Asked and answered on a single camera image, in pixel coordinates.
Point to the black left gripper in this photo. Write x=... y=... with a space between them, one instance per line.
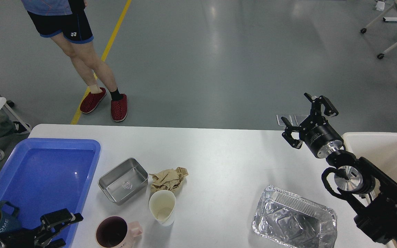
x=51 y=225

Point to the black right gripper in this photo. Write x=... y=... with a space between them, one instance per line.
x=315 y=131

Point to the pink home mug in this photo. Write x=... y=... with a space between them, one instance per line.
x=116 y=232

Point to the stainless steel rectangular container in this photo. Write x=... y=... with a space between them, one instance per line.
x=124 y=181

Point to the aluminium foil tray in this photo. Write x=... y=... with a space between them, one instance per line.
x=294 y=221

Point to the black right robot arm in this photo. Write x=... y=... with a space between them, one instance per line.
x=370 y=192

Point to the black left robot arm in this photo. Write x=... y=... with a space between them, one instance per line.
x=43 y=235

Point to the blue plastic tray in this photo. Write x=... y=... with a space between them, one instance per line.
x=43 y=175

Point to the beige plastic bin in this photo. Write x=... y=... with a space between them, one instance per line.
x=380 y=148

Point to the white paper cup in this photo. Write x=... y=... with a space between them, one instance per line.
x=162 y=206

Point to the crumpled brown paper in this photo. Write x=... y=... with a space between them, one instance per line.
x=168 y=179

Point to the standing person in shorts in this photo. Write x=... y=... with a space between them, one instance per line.
x=66 y=23

